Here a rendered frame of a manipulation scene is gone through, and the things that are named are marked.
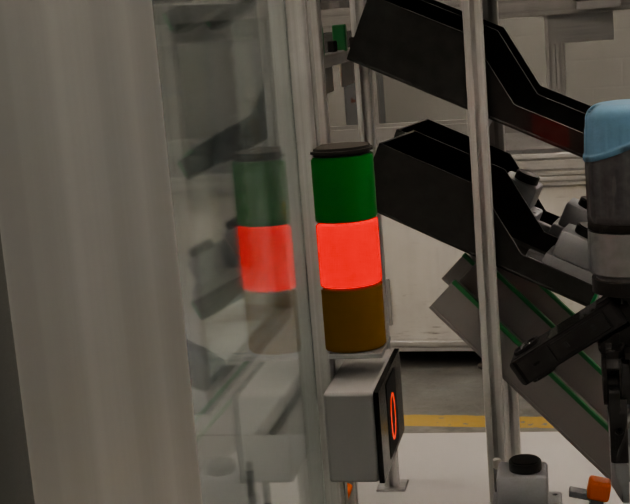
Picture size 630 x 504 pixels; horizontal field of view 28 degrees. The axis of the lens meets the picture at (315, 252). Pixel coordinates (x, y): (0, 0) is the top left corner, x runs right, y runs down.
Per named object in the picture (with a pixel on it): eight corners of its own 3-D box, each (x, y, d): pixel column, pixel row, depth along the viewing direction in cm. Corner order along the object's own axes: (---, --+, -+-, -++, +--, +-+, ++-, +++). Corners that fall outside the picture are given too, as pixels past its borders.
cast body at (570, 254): (596, 292, 138) (622, 235, 136) (590, 301, 134) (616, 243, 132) (526, 261, 140) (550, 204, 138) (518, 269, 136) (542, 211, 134)
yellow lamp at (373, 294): (390, 335, 99) (386, 275, 99) (381, 352, 95) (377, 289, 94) (328, 337, 100) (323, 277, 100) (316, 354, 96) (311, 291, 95)
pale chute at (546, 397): (631, 446, 148) (658, 421, 146) (615, 487, 136) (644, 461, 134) (458, 281, 152) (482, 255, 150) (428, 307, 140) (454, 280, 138)
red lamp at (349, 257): (386, 273, 99) (381, 212, 98) (377, 287, 94) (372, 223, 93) (323, 276, 100) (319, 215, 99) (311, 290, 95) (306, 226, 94)
